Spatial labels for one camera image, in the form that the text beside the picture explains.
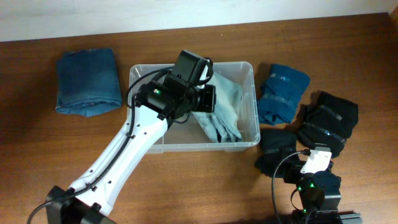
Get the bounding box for clear plastic storage bin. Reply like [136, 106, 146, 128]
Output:
[127, 61, 261, 154]

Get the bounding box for blue taped clothing bundle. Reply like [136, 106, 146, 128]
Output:
[257, 64, 310, 125]

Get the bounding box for black taped clothing bundle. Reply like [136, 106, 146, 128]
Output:
[297, 91, 359, 158]

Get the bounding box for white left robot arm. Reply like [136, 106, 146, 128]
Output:
[27, 50, 216, 223]

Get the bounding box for small black clothing bundle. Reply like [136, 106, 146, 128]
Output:
[254, 129, 297, 177]

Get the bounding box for dark blue jeans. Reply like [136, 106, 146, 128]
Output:
[55, 49, 123, 117]

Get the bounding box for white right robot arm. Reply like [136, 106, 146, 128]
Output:
[280, 149, 363, 224]

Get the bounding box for light blue jeans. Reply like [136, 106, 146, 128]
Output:
[192, 72, 243, 143]

